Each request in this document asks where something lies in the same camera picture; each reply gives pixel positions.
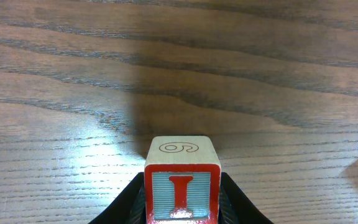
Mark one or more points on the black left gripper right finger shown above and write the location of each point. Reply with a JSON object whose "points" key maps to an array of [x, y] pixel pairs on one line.
{"points": [[235, 207]]}

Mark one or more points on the red letter I block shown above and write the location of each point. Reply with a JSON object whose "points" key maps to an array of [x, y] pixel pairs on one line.
{"points": [[182, 179]]}

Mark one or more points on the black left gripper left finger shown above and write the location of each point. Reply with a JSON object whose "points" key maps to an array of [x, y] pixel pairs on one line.
{"points": [[118, 211]]}

